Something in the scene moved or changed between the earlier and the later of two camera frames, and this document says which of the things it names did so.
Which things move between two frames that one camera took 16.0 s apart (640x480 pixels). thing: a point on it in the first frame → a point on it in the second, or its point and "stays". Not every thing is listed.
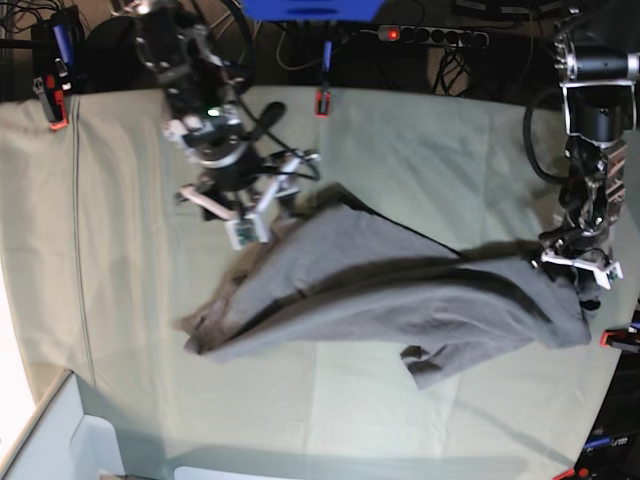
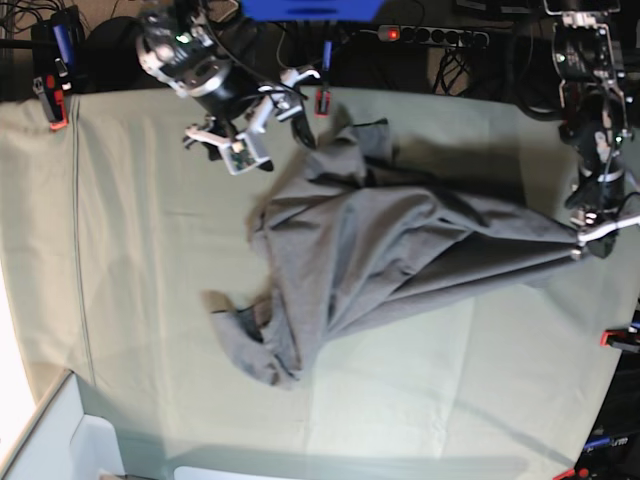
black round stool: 118,54 stays
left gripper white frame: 247,228 → 242,151
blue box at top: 313,10 stays
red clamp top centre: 322,102 stays
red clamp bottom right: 572,473 stays
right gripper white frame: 602,272 → 602,246
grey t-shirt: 340,275 → 351,229
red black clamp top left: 53,88 stays
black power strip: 442,35 stays
